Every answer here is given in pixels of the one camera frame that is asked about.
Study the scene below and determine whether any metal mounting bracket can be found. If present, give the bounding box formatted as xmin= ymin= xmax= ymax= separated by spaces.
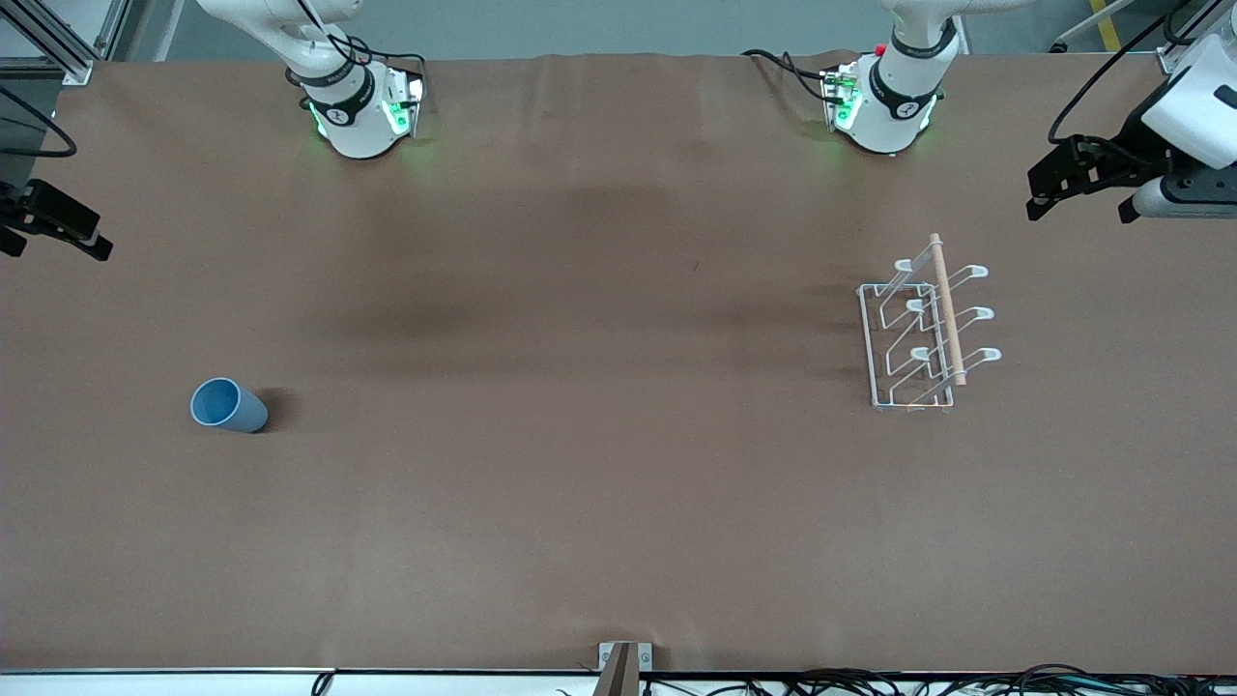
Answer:
xmin=597 ymin=641 xmax=653 ymax=673

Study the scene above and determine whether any black base cable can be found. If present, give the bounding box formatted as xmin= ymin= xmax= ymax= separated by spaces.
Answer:
xmin=290 ymin=0 xmax=427 ymax=86
xmin=741 ymin=48 xmax=836 ymax=103

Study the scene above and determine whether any white wire cup holder rack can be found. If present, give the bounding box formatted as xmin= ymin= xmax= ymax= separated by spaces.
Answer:
xmin=856 ymin=233 xmax=1003 ymax=414

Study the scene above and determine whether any black right base cable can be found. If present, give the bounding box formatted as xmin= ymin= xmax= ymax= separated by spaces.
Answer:
xmin=290 ymin=0 xmax=427 ymax=86

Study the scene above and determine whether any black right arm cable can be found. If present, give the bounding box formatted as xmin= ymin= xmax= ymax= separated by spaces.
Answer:
xmin=0 ymin=85 xmax=77 ymax=159

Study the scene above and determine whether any aluminium frame profile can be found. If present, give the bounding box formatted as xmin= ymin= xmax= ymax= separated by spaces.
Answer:
xmin=1158 ymin=0 xmax=1221 ymax=76
xmin=0 ymin=0 xmax=132 ymax=86

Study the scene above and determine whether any black left base cable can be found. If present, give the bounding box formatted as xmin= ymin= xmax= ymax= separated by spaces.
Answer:
xmin=741 ymin=48 xmax=836 ymax=103

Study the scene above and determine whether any white slanted rod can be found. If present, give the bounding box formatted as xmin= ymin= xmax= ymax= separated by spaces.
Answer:
xmin=1051 ymin=0 xmax=1134 ymax=52

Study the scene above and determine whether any brown camera pole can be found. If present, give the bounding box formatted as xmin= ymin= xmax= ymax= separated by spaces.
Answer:
xmin=592 ymin=643 xmax=640 ymax=696

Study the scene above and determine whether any brown table cloth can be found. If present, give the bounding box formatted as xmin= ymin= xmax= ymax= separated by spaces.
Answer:
xmin=0 ymin=50 xmax=1237 ymax=675

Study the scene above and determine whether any blue plastic cup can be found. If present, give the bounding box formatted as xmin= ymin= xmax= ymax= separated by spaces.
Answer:
xmin=190 ymin=377 xmax=270 ymax=434

